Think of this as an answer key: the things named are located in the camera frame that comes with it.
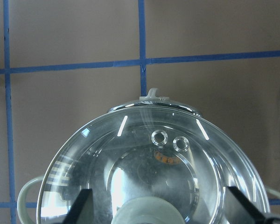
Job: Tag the white electric cooking pot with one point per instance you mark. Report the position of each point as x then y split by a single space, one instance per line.
147 209

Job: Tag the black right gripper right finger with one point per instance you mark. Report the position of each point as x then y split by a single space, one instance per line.
239 210

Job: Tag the clear glass pot lid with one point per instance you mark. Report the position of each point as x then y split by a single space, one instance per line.
149 150

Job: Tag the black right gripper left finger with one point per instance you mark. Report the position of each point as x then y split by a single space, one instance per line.
81 211

